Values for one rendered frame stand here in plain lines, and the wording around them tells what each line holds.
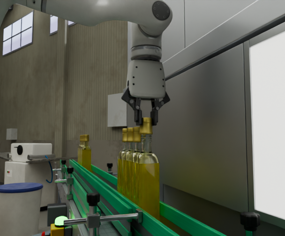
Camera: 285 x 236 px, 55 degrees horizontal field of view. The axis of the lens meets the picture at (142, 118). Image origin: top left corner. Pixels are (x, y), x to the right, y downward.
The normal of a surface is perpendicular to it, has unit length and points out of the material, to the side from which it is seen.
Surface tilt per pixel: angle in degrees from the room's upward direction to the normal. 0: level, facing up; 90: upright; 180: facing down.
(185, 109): 90
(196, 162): 90
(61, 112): 90
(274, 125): 90
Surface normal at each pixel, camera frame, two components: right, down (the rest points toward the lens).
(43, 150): 0.76, -0.05
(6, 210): -0.11, -0.02
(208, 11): -0.94, -0.03
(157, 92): 0.35, 0.00
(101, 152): -0.64, -0.07
